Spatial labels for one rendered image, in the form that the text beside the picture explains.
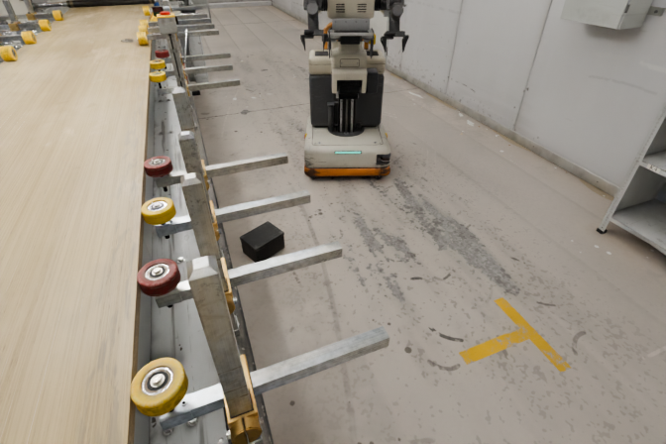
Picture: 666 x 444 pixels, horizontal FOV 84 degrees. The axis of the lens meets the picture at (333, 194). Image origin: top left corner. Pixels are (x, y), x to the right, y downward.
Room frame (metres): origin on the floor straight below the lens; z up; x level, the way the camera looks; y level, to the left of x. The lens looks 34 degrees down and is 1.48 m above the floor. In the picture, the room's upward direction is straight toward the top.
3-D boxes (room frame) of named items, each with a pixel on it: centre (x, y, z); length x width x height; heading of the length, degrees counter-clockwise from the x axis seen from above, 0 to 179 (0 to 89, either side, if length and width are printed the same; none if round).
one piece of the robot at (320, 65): (2.73, -0.10, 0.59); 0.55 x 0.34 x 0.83; 91
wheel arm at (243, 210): (0.85, 0.28, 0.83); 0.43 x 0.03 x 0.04; 111
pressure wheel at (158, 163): (1.01, 0.55, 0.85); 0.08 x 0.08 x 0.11
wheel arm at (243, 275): (0.62, 0.18, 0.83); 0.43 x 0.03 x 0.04; 111
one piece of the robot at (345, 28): (2.35, -0.11, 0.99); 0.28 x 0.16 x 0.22; 91
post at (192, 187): (0.55, 0.25, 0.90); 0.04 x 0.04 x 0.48; 21
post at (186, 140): (0.78, 0.34, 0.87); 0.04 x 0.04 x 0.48; 21
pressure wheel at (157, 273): (0.55, 0.37, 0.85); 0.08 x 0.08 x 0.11
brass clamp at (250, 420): (0.34, 0.17, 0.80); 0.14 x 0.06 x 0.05; 21
